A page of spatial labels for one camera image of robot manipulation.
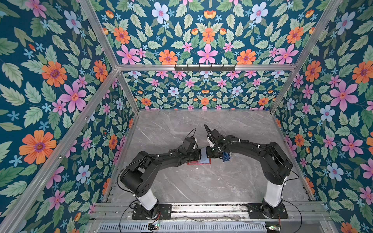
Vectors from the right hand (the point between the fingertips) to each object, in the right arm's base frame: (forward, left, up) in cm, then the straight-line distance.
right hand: (206, 154), depth 91 cm
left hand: (0, +1, +3) cm, 3 cm away
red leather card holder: (-4, +6, -3) cm, 8 cm away
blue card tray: (-1, -12, -1) cm, 12 cm away
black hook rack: (+44, +1, +35) cm, 56 cm away
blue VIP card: (-5, +2, +6) cm, 8 cm away
